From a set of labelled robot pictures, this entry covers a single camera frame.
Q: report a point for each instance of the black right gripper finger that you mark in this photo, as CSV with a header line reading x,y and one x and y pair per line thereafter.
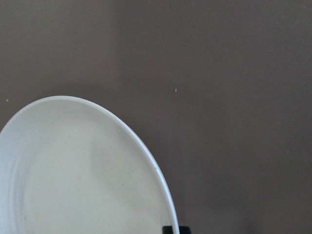
x,y
182,230

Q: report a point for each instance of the cream round plate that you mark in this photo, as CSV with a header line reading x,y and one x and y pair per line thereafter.
x,y
69,166

